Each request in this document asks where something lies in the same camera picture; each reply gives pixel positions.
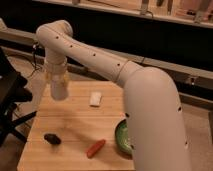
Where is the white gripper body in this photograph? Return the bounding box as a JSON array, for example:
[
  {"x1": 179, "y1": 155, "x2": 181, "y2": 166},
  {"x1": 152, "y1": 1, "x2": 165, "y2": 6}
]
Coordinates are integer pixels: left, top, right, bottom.
[{"x1": 44, "y1": 62, "x2": 69, "y2": 84}]

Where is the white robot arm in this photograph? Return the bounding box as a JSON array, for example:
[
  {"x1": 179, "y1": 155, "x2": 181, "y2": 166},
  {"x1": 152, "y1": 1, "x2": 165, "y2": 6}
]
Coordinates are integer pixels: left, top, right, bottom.
[{"x1": 36, "y1": 20, "x2": 192, "y2": 171}]

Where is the black eraser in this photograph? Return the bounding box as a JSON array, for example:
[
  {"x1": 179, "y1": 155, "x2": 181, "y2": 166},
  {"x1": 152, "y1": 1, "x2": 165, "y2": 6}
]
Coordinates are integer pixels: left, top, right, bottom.
[{"x1": 44, "y1": 134, "x2": 61, "y2": 145}]

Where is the black office chair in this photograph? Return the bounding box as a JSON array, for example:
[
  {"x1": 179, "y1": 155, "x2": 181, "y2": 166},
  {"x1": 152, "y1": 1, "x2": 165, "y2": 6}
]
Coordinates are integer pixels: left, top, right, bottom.
[{"x1": 0, "y1": 47, "x2": 36, "y2": 147}]

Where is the white cloth piece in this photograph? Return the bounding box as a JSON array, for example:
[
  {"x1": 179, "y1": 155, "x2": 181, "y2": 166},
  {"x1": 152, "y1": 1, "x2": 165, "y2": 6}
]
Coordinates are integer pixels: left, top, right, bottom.
[{"x1": 89, "y1": 92, "x2": 102, "y2": 107}]

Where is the orange carrot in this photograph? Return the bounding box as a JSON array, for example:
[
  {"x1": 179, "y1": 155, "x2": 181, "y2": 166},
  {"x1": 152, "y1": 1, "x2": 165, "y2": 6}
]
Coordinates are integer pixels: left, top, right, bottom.
[{"x1": 86, "y1": 139, "x2": 106, "y2": 158}]

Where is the green plate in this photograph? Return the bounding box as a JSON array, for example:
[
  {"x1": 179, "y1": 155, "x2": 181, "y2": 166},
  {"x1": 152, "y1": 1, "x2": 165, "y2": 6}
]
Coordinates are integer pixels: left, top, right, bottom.
[{"x1": 114, "y1": 119, "x2": 132, "y2": 156}]

